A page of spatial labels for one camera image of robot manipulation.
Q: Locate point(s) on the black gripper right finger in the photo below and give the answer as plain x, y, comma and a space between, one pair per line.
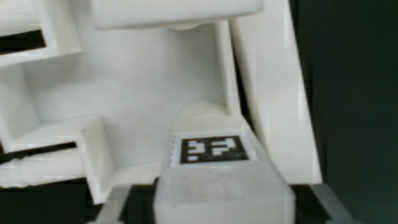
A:
318, 206

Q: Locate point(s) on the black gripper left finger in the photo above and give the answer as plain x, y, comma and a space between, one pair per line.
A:
128, 206

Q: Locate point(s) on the white chair leg block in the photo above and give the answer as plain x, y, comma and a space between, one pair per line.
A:
221, 187
143, 14

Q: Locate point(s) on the white chair seat part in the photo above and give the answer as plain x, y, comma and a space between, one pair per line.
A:
93, 91

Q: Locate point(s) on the white L-shaped fence frame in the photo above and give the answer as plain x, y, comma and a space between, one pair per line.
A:
267, 54

